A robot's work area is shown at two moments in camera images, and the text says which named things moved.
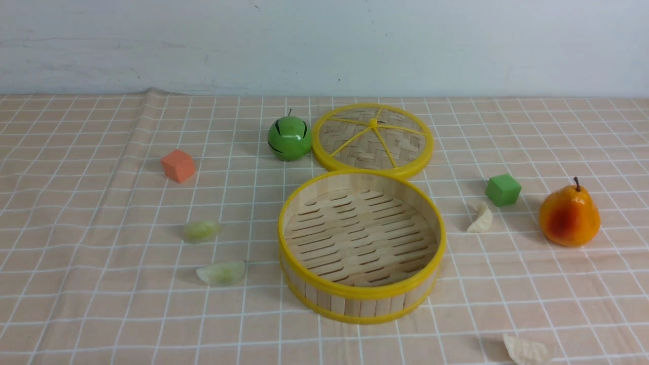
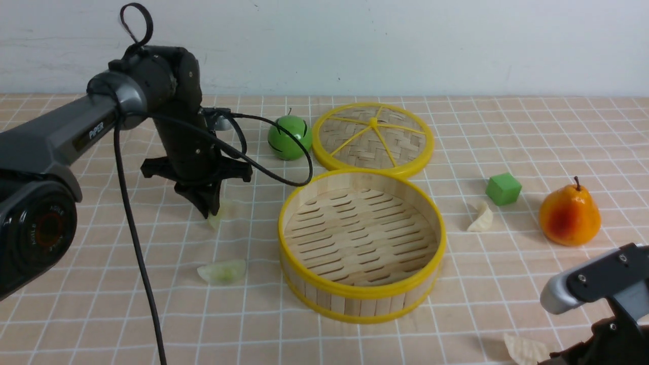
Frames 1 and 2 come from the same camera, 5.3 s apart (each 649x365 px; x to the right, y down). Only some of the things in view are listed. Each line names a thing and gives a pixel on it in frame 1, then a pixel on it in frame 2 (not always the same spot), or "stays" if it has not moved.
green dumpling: x=196 y=231 → x=222 y=212
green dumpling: x=225 y=274 stays
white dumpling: x=483 y=224 stays
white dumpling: x=525 y=352 stays
